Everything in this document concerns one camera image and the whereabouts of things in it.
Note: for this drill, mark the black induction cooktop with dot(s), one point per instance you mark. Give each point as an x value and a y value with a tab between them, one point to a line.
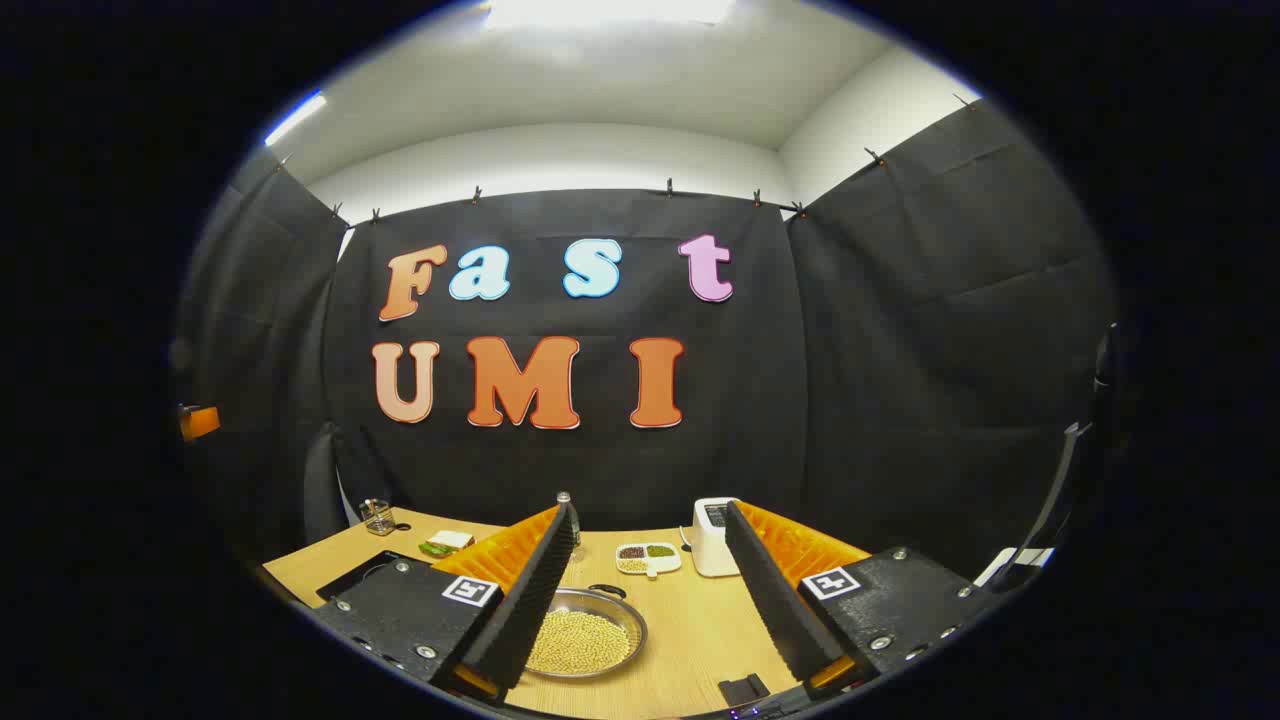
355	578

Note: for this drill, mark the black backdrop cloth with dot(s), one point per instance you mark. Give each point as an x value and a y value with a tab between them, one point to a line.
900	350

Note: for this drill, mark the clear plastic water bottle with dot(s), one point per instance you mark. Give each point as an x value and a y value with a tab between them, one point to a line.
564	496

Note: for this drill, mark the white divided spice dish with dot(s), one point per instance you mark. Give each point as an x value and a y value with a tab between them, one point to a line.
648	558

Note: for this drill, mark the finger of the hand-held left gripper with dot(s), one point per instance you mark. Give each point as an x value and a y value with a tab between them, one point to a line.
200	422

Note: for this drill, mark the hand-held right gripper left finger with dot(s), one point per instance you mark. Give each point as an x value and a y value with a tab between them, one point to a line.
530	600

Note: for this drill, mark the pile of yellow soybeans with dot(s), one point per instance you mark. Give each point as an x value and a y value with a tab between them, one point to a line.
580	645

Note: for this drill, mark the sandwich on white plate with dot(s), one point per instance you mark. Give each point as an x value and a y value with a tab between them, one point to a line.
446	543

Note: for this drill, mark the white toaster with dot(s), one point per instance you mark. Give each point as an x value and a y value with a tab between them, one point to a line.
710	545

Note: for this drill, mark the bright ceiling light panel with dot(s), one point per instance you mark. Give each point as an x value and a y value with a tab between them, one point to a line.
610	12

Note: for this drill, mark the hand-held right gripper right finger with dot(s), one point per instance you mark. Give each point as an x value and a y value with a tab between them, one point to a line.
770	600

